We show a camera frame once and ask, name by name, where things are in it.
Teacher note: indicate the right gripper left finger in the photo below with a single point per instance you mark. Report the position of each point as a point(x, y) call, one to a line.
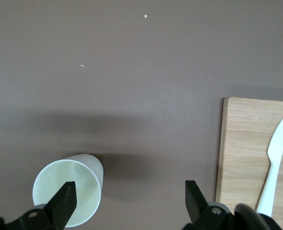
point(60, 208)

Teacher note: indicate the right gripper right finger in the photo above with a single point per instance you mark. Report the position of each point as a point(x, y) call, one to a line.
point(199, 213)

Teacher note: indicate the white plastic cup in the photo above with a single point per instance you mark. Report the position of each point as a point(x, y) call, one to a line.
point(67, 172)

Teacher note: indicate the wooden cutting board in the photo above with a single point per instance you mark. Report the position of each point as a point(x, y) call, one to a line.
point(242, 143)

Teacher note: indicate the white plastic knife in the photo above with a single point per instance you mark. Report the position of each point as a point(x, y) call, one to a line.
point(275, 148)

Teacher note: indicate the brown table cover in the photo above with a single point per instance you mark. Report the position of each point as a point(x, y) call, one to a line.
point(132, 72)

